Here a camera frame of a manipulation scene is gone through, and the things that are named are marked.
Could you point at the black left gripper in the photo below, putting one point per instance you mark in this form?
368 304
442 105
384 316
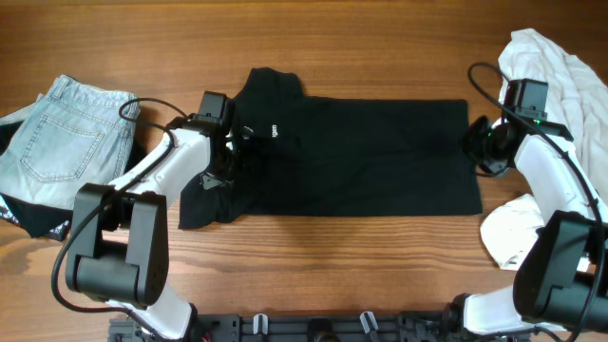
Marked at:
211 179

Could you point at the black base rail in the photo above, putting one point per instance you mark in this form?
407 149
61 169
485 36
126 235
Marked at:
365 327

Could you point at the black folded garment under jeans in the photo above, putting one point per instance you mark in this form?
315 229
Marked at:
41 221

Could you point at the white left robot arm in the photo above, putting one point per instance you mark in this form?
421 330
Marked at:
118 253

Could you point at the light blue denim jeans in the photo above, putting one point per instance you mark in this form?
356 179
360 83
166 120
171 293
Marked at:
72 135

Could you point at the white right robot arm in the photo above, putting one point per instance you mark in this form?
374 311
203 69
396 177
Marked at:
562 282

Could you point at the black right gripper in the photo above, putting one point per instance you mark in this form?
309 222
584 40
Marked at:
471 142

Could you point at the dark green polo shirt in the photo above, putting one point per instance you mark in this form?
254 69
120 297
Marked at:
303 155

